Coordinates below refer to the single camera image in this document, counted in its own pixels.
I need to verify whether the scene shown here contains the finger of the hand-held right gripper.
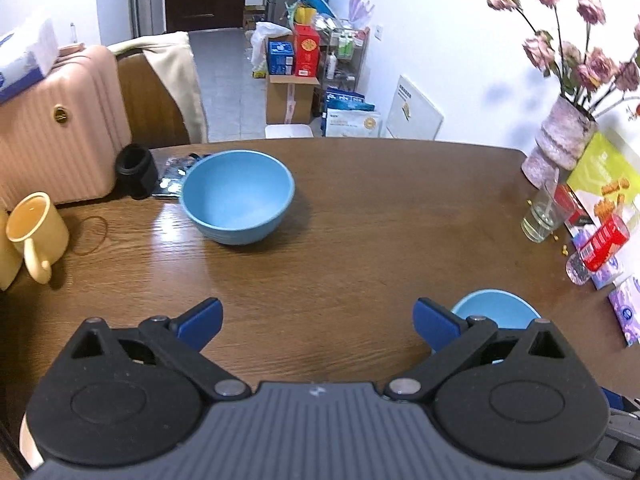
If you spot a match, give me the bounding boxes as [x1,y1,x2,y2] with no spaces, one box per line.
[597,386,626,413]

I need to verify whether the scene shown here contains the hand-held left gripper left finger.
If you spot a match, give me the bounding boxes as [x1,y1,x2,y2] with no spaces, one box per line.
[70,297,252,402]

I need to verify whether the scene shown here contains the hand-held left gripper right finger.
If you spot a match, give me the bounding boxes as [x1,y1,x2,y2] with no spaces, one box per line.
[384,297,568,402]

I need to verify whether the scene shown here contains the blue ribbed bowl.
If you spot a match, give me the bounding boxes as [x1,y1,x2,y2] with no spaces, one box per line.
[179,150,296,246]
[450,288,543,331]

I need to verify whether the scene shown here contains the cream ribbed plate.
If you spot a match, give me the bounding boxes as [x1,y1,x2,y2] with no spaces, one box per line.
[19,417,46,470]

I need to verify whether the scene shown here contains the brown rubber band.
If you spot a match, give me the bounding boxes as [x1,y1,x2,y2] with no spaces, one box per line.
[74,216,109,254]

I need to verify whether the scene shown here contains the clear drinking glass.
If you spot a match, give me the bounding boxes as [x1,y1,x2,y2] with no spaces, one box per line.
[521,180,576,244]

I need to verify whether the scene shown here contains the foil blister packs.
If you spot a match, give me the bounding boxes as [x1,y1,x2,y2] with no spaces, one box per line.
[152,152,211,200]

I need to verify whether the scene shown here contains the clear bottle with red label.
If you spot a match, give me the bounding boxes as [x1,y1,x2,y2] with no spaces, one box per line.
[565,214,632,286]

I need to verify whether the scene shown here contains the black cylindrical cup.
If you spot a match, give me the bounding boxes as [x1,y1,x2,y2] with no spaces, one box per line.
[116,143,160,200]

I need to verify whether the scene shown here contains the red and black packet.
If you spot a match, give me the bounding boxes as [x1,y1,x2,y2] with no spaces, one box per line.
[552,182,593,228]

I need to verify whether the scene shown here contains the yellow mug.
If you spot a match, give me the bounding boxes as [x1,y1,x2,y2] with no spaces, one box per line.
[6,191,71,285]

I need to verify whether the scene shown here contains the white stool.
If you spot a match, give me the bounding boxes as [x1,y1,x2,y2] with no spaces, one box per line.
[264,124,314,139]

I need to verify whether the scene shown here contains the white panel board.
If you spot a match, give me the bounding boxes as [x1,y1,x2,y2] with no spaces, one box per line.
[385,75,445,141]

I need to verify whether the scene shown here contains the white printed bag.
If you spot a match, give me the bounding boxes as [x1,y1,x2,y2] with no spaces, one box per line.
[324,107,383,138]

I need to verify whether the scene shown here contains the pink ribbed suitcase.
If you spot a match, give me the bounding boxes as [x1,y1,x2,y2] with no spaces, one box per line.
[0,44,133,211]

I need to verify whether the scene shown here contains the pink textured vase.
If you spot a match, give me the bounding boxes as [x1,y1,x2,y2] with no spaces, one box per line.
[521,94,599,190]

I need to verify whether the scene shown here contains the brown wooden chair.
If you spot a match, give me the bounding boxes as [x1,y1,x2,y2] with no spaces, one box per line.
[116,45,196,150]

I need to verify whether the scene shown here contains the green and yellow snack box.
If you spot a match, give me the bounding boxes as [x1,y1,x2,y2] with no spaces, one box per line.
[566,132,640,221]

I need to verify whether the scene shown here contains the cardboard box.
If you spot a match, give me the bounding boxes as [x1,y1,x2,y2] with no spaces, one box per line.
[265,74,321,126]

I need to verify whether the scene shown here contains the blue printed bag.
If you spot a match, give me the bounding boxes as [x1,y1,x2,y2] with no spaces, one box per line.
[324,87,377,113]

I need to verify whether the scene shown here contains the wooden chair with beige cloth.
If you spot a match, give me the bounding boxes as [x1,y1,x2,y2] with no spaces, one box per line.
[107,31,209,144]

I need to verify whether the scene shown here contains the blue carton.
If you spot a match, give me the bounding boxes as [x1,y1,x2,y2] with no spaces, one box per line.
[268,40,296,76]

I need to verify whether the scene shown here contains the white plastic bag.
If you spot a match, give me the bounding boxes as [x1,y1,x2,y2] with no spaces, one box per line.
[250,21,296,78]

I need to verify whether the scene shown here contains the red gift box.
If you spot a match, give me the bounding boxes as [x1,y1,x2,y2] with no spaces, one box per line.
[293,22,321,77]

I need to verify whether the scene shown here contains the dried pink roses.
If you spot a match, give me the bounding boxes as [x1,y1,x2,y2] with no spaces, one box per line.
[486,0,640,116]

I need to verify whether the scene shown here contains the white and blue tissue pack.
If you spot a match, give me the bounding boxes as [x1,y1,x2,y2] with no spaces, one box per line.
[0,17,60,103]

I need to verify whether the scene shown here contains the metal wire rack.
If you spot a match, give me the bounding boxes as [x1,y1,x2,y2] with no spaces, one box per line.
[320,17,371,98]

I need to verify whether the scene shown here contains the purple wall decoration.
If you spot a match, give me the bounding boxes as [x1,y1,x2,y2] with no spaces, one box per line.
[348,0,376,31]

